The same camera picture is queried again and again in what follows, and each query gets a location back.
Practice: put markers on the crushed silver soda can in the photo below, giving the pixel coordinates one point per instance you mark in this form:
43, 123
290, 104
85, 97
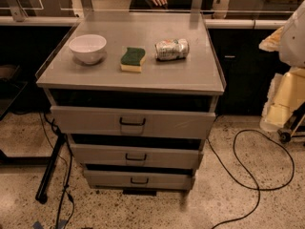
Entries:
172, 49

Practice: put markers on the black stand leg left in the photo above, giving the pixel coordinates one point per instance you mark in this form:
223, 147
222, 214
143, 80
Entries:
41, 195

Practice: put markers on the white horizontal rail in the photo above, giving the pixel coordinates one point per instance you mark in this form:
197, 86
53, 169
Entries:
211, 23

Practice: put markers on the green and yellow sponge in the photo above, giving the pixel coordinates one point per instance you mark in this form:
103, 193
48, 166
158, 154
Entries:
132, 60

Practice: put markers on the grey top drawer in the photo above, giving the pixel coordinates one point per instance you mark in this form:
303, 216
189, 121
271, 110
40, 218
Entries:
147, 123

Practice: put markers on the white ceramic bowl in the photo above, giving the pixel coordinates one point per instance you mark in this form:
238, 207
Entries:
88, 48

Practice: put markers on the grey drawer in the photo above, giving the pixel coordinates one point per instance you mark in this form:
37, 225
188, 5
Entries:
136, 156
147, 123
154, 181

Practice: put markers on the grey metal drawer cabinet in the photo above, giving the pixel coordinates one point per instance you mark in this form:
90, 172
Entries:
192, 84

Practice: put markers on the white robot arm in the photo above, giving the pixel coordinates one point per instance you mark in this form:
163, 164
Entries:
289, 40

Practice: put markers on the grey bottom drawer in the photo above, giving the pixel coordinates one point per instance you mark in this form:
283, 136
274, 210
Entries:
154, 181

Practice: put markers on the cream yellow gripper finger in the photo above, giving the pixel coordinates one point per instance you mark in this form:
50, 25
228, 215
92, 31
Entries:
286, 94

